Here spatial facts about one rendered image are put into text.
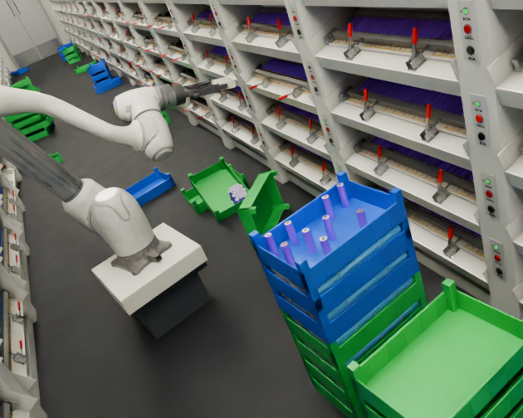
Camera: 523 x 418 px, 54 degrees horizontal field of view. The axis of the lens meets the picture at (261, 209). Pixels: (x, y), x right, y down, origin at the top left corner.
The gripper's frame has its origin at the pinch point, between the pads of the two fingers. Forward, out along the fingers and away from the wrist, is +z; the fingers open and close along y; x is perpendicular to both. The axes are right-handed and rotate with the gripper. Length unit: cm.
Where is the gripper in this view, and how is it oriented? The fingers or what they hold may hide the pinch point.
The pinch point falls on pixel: (224, 83)
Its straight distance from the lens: 198.8
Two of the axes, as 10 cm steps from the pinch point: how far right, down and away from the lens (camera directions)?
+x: -1.4, -8.9, -4.3
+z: 9.0, -3.0, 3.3
